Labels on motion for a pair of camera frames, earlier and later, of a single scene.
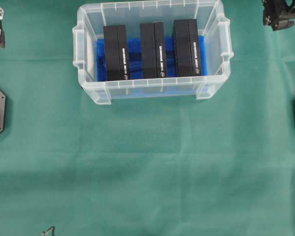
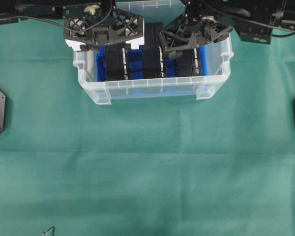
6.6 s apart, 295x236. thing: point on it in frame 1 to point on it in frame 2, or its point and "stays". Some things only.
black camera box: [116, 60] stays
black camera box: [187, 60] stays
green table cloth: [230, 163] stays
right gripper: [277, 13] to [191, 31]
